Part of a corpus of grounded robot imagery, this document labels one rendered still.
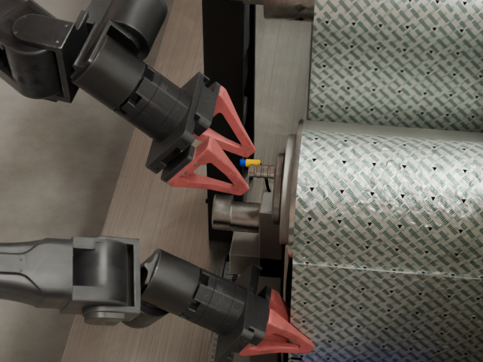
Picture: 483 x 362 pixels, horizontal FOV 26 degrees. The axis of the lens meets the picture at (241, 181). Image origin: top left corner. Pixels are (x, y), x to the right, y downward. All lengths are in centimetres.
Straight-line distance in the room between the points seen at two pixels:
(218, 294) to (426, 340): 23
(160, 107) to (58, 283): 20
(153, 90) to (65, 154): 214
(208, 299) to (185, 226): 47
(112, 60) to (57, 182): 206
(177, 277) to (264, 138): 66
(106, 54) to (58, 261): 21
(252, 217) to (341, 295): 14
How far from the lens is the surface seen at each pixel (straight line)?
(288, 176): 103
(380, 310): 112
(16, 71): 104
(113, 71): 100
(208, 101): 104
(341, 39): 118
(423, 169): 104
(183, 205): 159
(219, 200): 115
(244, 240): 119
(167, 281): 109
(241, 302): 111
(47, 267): 105
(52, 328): 265
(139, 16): 104
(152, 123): 102
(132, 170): 166
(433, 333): 114
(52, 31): 102
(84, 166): 309
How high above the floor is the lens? 197
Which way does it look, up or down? 41 degrees down
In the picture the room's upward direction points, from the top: straight up
